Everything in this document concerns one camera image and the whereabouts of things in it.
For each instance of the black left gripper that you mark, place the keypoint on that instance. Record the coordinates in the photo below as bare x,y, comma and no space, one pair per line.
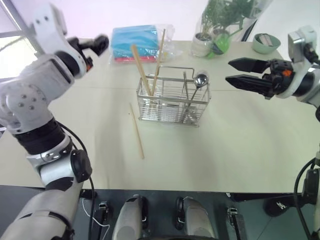
83,45

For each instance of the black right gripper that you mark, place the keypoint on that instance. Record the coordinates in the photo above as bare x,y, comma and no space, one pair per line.
277,75

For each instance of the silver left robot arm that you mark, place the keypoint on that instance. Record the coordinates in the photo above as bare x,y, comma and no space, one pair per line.
25,100

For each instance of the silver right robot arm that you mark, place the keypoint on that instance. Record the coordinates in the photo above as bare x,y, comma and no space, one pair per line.
315,101

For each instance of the metal spoon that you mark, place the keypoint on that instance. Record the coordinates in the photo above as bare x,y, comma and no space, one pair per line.
201,80

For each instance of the pale green bowl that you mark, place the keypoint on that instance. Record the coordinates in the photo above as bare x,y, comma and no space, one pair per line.
265,48

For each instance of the red folded cloth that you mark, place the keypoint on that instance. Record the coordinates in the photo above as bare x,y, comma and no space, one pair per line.
130,60

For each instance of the blue folded cloth stack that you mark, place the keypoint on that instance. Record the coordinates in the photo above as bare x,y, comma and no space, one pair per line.
135,40

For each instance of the grey white item in bowl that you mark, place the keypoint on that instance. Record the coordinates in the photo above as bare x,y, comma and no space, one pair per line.
267,40

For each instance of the green plastic bottle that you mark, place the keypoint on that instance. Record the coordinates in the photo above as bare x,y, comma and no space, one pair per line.
220,45

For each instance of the black chair back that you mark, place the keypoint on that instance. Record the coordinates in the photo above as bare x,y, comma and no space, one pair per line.
248,31

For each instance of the wooden chopstick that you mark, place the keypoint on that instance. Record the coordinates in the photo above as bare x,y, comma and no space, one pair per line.
158,57
137,131
141,70

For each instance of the white plant pot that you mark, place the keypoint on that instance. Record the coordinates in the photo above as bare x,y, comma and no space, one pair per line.
201,46

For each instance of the green leafy plant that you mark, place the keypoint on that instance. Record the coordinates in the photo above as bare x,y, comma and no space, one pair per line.
225,15

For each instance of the clear plastic bag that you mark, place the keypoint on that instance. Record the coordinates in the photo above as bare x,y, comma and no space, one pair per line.
170,47

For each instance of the black base block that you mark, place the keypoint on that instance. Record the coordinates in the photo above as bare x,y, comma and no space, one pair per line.
282,206

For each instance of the black table clamp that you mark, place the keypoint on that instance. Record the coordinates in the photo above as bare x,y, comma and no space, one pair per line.
102,212
236,222

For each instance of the grey rounded robot leg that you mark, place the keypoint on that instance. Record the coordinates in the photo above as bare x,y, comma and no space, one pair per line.
128,220
197,220

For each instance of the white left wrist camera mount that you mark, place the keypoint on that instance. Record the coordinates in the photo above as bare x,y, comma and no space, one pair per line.
50,32

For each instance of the grey window frame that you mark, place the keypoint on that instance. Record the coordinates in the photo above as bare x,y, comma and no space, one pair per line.
17,27

